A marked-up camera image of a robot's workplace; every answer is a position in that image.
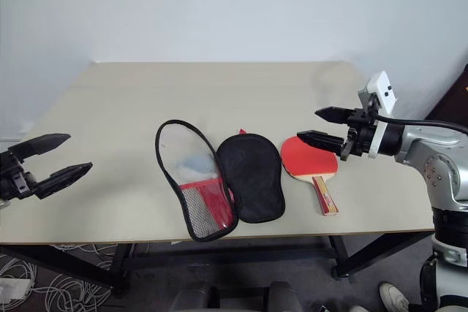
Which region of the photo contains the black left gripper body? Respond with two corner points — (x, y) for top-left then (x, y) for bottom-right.
(0, 150), (38, 202)

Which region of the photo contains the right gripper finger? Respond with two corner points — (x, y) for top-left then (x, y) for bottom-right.
(296, 129), (347, 153)
(314, 106), (355, 126)

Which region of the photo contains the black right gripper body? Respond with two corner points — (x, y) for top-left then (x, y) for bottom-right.
(340, 104), (378, 162)

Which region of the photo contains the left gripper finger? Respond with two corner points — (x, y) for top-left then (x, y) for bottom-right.
(35, 161), (94, 201)
(7, 132), (72, 164)

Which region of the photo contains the red table tennis paddle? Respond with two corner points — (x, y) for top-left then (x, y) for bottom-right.
(280, 135), (340, 216)

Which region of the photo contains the black red paddle case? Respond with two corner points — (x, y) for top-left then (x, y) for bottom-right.
(155, 119), (287, 243)

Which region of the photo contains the light blue plush keychain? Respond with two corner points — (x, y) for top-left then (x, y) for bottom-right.
(177, 153), (217, 182)

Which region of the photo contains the dark brown cabinet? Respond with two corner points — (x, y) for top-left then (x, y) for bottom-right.
(426, 64), (468, 123)

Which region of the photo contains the white plastic box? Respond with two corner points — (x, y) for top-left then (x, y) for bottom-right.
(0, 278), (32, 300)

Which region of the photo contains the dark grey rounded shape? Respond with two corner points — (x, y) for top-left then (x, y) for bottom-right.
(268, 281), (301, 312)

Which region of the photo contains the white shoe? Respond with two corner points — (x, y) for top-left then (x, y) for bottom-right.
(378, 282), (410, 312)

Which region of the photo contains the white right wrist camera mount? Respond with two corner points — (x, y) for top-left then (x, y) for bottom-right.
(357, 70), (399, 160)

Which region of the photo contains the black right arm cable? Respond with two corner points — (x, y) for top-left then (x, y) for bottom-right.
(371, 113), (468, 133)

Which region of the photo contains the white floor cable tangle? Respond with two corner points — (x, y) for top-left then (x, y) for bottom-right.
(0, 251), (38, 312)
(45, 241), (115, 312)

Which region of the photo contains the black metal table frame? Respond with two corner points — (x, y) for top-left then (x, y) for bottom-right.
(0, 232), (436, 298)

